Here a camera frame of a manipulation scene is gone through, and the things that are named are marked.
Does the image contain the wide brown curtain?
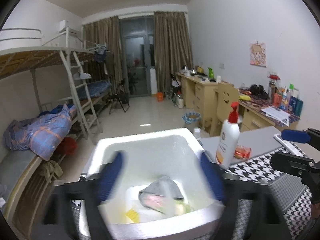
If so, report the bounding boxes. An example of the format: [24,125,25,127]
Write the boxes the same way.
[153,11,193,94]

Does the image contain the white lotion bottle red pump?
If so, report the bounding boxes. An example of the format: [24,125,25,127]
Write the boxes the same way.
[215,102,241,169]

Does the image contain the blue checked bed sheet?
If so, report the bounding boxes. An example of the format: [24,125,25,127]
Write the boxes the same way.
[80,81,112,99]

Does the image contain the wooden chair with smiley cutout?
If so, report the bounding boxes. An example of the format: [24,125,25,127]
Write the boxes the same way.
[210,82,240,137]

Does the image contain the grey sock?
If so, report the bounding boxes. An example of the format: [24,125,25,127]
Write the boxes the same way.
[138,175,185,210]

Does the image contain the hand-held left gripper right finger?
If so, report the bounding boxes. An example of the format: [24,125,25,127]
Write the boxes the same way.
[199,151,292,240]

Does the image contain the black shoes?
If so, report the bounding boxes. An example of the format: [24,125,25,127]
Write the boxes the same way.
[249,84,270,100]

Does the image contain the houndstooth table mat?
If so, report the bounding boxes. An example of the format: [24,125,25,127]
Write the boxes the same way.
[67,147,320,240]

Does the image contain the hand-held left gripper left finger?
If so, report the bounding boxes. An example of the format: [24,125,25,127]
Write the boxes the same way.
[32,151,125,240]

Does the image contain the red snack packet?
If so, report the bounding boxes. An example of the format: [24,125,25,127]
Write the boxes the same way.
[234,145,252,160]

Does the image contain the beige crumpled cloth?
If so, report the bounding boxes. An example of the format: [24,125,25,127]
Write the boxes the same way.
[40,160,64,180]

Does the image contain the grey trash bin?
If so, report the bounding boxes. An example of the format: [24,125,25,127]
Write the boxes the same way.
[182,112,201,129]

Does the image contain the glass balcony door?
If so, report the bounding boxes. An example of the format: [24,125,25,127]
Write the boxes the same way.
[119,16,157,97]

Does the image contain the narrow white cabinet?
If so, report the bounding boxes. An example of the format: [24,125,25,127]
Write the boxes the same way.
[149,67,157,95]

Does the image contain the grey mattress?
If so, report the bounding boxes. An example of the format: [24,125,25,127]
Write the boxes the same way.
[0,150,38,195]

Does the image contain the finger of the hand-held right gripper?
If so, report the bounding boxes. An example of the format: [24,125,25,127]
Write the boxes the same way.
[281,128,320,152]
[271,151,318,178]

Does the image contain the white foam box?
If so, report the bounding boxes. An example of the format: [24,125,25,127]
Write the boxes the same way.
[79,127,227,240]

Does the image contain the dark thermos flask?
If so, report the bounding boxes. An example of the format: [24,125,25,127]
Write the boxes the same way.
[269,80,276,103]

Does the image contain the white remote control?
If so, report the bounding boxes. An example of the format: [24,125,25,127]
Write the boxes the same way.
[274,133,307,157]

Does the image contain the white metal bed ladder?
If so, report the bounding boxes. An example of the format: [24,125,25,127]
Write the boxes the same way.
[59,49,103,145]

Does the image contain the blue checked quilt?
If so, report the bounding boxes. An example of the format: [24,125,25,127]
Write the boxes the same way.
[3,104,78,161]

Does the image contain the printed paper sheets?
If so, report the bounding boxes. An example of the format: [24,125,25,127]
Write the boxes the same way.
[261,106,292,127]

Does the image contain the red clothing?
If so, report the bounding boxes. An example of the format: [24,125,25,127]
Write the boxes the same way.
[60,137,77,157]

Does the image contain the bare light wooden desk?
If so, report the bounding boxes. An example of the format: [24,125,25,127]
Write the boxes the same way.
[175,72,234,128]

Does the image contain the dark hanging clothes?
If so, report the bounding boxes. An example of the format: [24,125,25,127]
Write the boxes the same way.
[94,50,110,75]

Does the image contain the pink cartoon wall poster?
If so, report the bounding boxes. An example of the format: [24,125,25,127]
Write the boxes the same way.
[249,42,267,67]

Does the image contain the small white metal bunk bed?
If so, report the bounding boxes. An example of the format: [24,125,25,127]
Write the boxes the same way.
[75,40,113,120]

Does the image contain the black folding chair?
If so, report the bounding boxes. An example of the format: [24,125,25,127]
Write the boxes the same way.
[107,79,130,115]

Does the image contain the yellow foam net sleeve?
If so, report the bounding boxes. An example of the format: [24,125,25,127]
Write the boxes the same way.
[125,209,140,223]

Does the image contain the cluster of toiletry bottles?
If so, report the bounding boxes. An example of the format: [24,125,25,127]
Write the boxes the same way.
[274,83,304,117]

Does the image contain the white air conditioner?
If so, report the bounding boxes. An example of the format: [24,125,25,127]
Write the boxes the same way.
[58,20,78,35]

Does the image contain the narrow brown curtain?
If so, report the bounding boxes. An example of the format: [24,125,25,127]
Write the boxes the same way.
[82,16,123,98]

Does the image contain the large white metal bunk bed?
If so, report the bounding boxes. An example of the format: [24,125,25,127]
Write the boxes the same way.
[0,29,100,230]

